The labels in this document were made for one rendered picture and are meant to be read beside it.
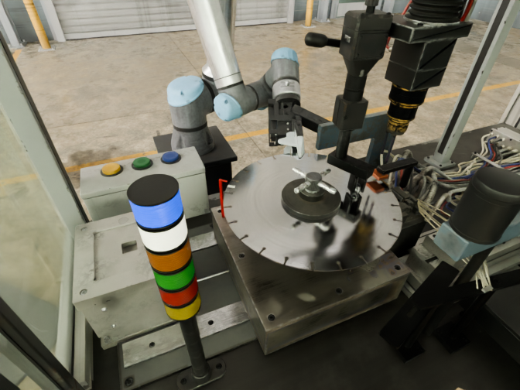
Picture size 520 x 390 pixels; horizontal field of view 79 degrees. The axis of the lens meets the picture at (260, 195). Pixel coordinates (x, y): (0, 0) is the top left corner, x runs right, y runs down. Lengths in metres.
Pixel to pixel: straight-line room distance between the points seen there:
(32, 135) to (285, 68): 0.59
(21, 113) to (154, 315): 0.40
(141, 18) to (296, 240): 6.01
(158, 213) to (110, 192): 0.50
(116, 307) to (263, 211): 0.29
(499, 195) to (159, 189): 0.36
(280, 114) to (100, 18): 5.66
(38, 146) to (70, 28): 5.79
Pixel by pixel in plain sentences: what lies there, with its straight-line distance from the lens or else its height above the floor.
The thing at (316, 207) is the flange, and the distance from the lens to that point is 0.57.
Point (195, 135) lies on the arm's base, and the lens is 1.09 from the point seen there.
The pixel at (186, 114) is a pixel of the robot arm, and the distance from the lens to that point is 1.05.
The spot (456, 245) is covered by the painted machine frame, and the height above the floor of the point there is 1.03.
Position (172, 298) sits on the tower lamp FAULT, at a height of 1.02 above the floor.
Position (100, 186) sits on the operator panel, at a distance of 0.79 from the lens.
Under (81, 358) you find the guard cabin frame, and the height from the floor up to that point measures 0.79.
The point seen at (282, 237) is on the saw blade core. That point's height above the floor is 0.95.
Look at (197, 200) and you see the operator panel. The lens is 0.83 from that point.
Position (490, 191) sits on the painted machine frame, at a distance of 0.43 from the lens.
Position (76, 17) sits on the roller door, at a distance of 6.36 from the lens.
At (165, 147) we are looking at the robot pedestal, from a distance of 1.18.
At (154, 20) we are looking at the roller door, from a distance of 6.41.
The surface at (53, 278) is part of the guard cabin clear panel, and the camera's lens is 0.65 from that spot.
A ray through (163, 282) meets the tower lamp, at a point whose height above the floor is 1.05.
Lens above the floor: 1.33
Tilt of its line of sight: 39 degrees down
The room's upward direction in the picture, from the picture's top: 1 degrees clockwise
